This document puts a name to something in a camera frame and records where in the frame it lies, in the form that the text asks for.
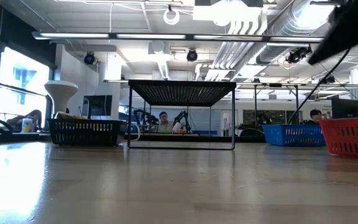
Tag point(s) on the black computer monitor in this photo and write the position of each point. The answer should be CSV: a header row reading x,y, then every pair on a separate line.
x,y
98,105
346,108

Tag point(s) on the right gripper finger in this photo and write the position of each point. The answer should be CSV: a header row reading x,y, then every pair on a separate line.
x,y
331,46

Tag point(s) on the bottle on window sill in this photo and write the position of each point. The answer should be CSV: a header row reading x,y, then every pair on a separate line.
x,y
27,125

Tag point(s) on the red plastic basket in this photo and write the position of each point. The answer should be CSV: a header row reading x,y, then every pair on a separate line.
x,y
351,137

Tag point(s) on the white ceiling pipes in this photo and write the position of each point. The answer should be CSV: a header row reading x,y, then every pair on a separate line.
x,y
228,59

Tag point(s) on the long ceiling light bar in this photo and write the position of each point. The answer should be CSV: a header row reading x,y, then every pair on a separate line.
x,y
151,36

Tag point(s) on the blue plastic basket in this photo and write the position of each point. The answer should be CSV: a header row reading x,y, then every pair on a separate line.
x,y
292,135

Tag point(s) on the background black gantry frame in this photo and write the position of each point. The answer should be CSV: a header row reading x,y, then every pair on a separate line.
x,y
275,85

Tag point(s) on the black ceiling spotlight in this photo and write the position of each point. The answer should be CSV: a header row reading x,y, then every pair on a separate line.
x,y
89,58
192,55

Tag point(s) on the black ceiling camera cluster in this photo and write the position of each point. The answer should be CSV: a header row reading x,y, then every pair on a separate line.
x,y
298,54

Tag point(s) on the person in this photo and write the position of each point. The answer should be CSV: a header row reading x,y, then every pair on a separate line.
x,y
315,115
165,123
34,116

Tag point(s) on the large window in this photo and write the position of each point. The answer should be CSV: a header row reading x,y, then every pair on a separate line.
x,y
17,93

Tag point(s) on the black plastic basket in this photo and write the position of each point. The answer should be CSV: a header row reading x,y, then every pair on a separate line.
x,y
85,132

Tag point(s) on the black aluminium table frame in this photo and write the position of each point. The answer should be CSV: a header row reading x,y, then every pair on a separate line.
x,y
197,139

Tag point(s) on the silver ventilation duct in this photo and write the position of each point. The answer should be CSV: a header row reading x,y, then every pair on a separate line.
x,y
291,25

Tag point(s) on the white mushroom lamp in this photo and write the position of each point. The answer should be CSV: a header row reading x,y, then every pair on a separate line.
x,y
61,93

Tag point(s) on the background black robot arm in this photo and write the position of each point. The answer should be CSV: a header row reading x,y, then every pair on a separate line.
x,y
182,119
146,119

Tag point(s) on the black mesh riser shelf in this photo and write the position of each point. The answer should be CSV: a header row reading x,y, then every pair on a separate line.
x,y
182,93

